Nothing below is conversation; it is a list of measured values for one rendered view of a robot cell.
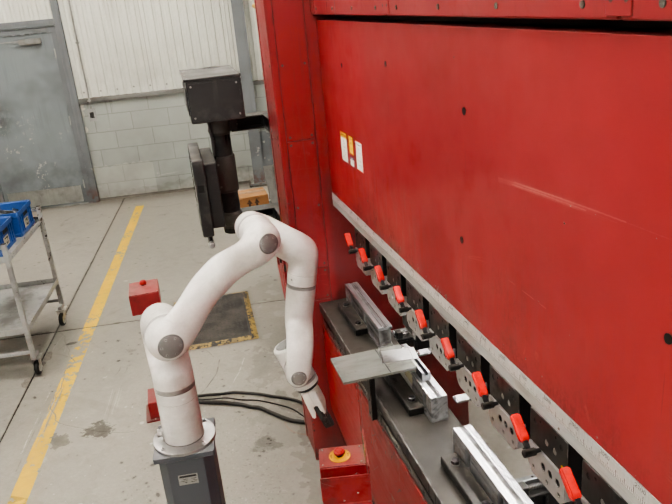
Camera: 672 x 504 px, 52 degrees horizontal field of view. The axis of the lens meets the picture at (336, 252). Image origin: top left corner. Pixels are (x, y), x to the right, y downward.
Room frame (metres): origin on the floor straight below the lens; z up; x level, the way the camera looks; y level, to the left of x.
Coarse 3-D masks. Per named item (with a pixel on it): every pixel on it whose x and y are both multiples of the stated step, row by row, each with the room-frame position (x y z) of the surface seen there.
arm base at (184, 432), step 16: (160, 400) 1.77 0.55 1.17; (176, 400) 1.76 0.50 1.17; (192, 400) 1.79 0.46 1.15; (160, 416) 1.78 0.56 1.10; (176, 416) 1.76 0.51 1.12; (192, 416) 1.78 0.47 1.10; (160, 432) 1.80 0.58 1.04; (176, 432) 1.76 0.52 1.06; (192, 432) 1.77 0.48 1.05; (208, 432) 1.82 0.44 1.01; (160, 448) 1.76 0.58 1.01; (176, 448) 1.75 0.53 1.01; (192, 448) 1.74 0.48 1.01
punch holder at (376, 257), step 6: (372, 246) 2.44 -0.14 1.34; (372, 252) 2.45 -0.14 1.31; (378, 252) 2.37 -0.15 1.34; (372, 258) 2.45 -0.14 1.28; (378, 258) 2.38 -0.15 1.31; (384, 258) 2.34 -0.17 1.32; (372, 264) 2.46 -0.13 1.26; (378, 264) 2.39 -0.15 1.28; (384, 264) 2.34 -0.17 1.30; (372, 270) 2.46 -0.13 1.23; (384, 270) 2.34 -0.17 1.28; (372, 276) 2.46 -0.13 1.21; (384, 276) 2.34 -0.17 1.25; (372, 282) 2.47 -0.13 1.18; (378, 282) 2.39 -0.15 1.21; (378, 288) 2.39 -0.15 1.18
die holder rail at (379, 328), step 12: (348, 288) 2.92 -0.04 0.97; (360, 288) 2.90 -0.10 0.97; (348, 300) 2.94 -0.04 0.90; (360, 300) 2.77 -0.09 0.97; (360, 312) 2.75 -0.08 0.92; (372, 312) 2.65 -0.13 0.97; (372, 324) 2.58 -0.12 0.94; (384, 324) 2.53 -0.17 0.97; (372, 336) 2.59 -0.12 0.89; (384, 336) 2.51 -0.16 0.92
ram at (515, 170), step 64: (320, 64) 3.02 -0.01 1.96; (384, 64) 2.18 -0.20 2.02; (448, 64) 1.71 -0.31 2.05; (512, 64) 1.40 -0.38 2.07; (576, 64) 1.19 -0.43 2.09; (640, 64) 1.03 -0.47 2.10; (384, 128) 2.22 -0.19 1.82; (448, 128) 1.72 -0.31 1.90; (512, 128) 1.40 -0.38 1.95; (576, 128) 1.18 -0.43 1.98; (640, 128) 1.02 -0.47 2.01; (384, 192) 2.26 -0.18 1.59; (448, 192) 1.73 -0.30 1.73; (512, 192) 1.40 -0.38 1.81; (576, 192) 1.18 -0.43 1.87; (640, 192) 1.01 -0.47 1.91; (384, 256) 2.31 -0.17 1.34; (448, 256) 1.75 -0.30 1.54; (512, 256) 1.40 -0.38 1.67; (576, 256) 1.17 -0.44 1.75; (640, 256) 1.00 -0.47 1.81; (448, 320) 1.76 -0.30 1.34; (512, 320) 1.40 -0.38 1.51; (576, 320) 1.16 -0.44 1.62; (640, 320) 0.99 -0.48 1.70; (512, 384) 1.40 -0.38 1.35; (576, 384) 1.15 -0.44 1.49; (640, 384) 0.98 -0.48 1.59; (576, 448) 1.15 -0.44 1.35; (640, 448) 0.97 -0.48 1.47
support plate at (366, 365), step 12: (384, 348) 2.26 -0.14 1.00; (396, 348) 2.26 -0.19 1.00; (336, 360) 2.21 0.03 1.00; (348, 360) 2.20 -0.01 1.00; (360, 360) 2.19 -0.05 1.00; (372, 360) 2.18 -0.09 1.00; (408, 360) 2.16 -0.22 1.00; (348, 372) 2.12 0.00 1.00; (360, 372) 2.11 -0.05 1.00; (372, 372) 2.10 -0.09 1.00; (384, 372) 2.09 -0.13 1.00; (396, 372) 2.10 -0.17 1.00
